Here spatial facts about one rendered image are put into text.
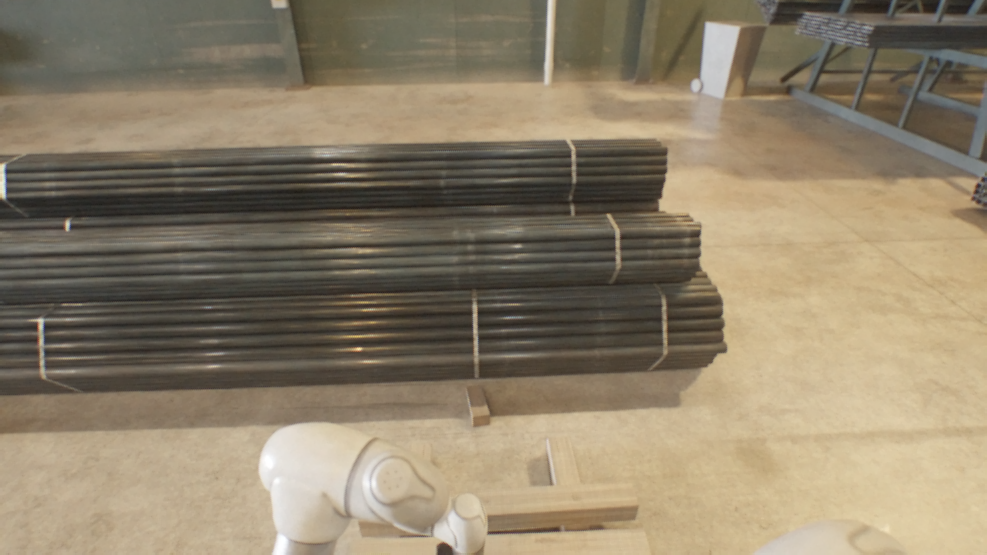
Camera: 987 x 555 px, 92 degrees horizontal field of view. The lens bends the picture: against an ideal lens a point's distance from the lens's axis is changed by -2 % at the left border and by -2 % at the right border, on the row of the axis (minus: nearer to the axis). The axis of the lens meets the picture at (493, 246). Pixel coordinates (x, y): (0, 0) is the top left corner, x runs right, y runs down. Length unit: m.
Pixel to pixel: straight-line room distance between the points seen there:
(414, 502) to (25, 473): 2.40
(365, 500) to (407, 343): 1.54
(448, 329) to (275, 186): 1.14
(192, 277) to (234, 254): 0.21
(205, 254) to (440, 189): 1.13
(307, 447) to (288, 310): 1.58
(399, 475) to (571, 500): 1.25
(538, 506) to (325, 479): 1.20
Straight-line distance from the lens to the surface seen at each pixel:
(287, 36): 9.34
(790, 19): 8.78
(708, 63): 9.05
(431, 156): 2.58
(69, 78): 11.44
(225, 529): 2.42
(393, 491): 0.85
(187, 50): 10.24
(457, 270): 2.24
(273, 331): 2.52
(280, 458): 0.96
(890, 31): 7.12
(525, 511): 1.99
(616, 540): 1.97
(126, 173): 3.10
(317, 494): 0.93
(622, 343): 2.46
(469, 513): 1.39
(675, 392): 2.75
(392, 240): 2.27
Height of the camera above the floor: 1.89
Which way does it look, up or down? 30 degrees down
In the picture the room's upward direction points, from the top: straight up
